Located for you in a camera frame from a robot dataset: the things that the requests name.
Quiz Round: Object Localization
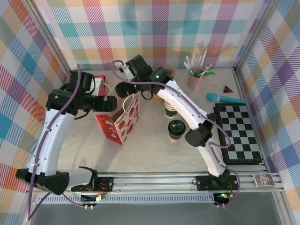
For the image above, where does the white red paper bag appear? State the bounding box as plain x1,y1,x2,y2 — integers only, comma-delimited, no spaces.
94,83,141,146

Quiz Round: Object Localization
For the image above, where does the black plastic cup lid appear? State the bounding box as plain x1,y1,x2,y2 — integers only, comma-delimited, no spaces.
167,119,187,135

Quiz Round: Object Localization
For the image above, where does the black paper coffee cup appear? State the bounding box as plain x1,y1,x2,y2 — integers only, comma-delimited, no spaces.
168,131,185,143

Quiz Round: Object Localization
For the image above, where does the brown pulp cup carrier stack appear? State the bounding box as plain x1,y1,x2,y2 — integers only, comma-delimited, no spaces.
150,65,176,104

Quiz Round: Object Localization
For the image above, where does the stack of paper cups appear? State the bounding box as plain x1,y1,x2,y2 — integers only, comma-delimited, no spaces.
165,101,179,118

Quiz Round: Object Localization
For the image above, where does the pink straw holder cup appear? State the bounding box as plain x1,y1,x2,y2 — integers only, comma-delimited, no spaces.
187,70,204,90

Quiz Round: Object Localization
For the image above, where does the black control board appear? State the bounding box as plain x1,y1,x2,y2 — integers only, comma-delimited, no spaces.
213,192,232,204
81,193,106,203

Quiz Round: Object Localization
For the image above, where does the black silver chessboard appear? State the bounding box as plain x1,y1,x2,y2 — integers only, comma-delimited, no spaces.
212,103,263,166

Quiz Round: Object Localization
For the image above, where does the playing card box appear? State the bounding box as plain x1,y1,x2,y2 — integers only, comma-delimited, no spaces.
254,173,275,188

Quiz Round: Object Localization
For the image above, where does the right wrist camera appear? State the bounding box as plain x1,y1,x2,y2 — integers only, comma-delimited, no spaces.
118,64,132,76

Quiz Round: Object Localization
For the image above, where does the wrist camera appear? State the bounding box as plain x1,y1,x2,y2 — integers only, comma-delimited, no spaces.
118,64,132,76
92,77,105,97

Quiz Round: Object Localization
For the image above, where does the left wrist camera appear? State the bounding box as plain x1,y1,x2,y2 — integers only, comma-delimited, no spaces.
92,77,105,97

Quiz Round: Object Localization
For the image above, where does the aluminium frame post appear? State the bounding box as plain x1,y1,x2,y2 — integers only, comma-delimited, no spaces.
233,0,282,75
24,0,72,77

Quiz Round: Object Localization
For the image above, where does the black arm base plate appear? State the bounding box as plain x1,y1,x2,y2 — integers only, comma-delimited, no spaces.
195,175,237,191
71,177,114,192

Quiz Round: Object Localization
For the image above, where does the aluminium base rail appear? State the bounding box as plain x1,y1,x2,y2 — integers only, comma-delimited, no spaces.
63,173,285,194

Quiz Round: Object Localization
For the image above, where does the aluminium frame side rail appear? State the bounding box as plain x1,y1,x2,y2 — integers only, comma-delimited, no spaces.
233,70,270,172

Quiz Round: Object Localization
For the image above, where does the grey slotted cable duct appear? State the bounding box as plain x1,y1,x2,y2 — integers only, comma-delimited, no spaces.
41,195,216,204

